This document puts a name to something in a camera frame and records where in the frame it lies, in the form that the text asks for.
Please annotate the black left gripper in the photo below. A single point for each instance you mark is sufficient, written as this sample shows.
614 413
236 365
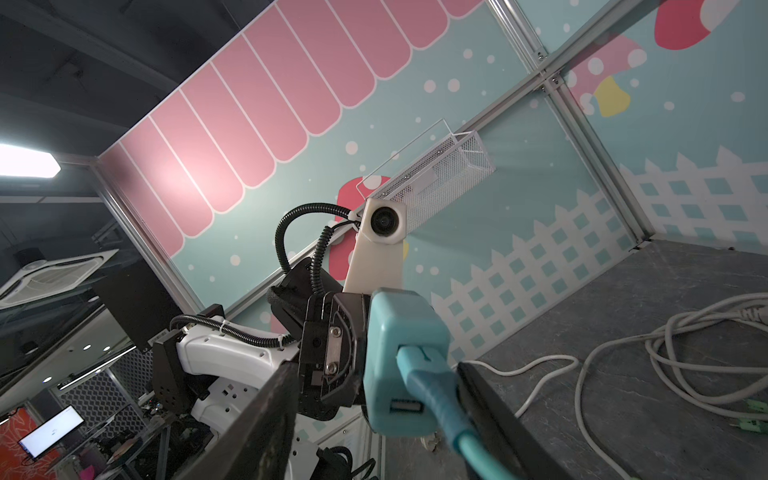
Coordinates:
332 332

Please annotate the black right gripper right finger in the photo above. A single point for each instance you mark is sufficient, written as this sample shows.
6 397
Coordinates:
504 436

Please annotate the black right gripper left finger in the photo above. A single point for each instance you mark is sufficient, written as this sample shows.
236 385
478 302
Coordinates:
258 444

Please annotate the teal plug adapter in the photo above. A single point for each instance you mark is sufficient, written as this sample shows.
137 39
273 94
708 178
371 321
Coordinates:
405 336

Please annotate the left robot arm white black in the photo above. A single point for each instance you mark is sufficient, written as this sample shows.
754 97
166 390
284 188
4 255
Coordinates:
250 389

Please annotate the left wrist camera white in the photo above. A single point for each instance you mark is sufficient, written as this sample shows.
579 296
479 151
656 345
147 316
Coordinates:
377 259

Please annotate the white wire mesh basket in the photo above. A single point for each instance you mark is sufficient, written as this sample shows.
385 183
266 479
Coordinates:
430 172

